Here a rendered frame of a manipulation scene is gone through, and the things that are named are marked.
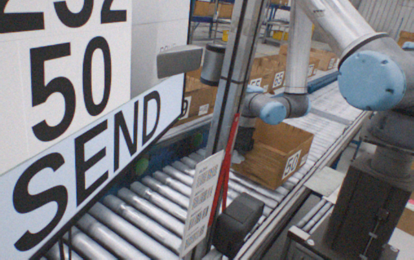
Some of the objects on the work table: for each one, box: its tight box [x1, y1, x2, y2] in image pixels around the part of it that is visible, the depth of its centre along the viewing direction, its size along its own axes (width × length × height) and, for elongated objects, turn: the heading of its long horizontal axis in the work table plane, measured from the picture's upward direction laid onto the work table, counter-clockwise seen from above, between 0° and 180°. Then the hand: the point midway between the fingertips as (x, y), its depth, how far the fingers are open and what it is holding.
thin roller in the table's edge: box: [301, 202, 332, 233], centre depth 134 cm, size 2×28×2 cm, turn 117°
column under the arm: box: [303, 151, 414, 260], centre depth 113 cm, size 26×26×33 cm
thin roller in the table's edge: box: [295, 199, 326, 229], centre depth 135 cm, size 2×28×2 cm, turn 117°
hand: (230, 163), depth 150 cm, fingers closed
